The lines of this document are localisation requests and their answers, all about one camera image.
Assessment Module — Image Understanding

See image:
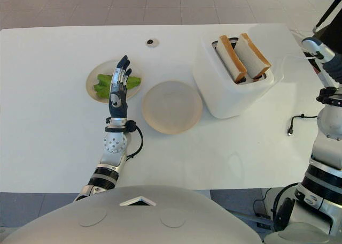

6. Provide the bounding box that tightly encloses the white cord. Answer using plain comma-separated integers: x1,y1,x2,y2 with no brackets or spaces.
278,29,316,81

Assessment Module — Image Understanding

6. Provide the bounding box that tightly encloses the beige plate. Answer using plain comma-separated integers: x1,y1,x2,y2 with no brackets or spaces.
141,80,204,135

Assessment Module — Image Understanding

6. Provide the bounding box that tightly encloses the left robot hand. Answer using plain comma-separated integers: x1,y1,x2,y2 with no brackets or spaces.
108,55,133,119

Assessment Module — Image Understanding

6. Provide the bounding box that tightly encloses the green lettuce leaf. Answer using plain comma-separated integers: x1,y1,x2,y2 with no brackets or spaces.
92,73,142,99

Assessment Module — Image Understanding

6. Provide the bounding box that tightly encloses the cream toaster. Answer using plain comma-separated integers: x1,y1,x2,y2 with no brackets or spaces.
191,24,275,119

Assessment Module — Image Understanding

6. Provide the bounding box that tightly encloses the robot body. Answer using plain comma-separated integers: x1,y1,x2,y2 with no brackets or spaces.
0,185,265,244

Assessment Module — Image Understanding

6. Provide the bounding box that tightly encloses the black cable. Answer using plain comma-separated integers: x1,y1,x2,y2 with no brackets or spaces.
125,120,144,159
252,187,274,218
286,113,319,136

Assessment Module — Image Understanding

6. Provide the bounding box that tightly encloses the cream plate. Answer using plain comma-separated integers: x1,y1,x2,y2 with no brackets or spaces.
85,59,145,104

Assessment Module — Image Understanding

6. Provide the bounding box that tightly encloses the bread slice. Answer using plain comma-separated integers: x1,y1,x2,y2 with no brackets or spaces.
234,33,273,80
215,35,248,83

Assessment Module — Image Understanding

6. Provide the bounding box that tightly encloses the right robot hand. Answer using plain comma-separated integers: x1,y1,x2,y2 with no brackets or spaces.
301,36,342,88

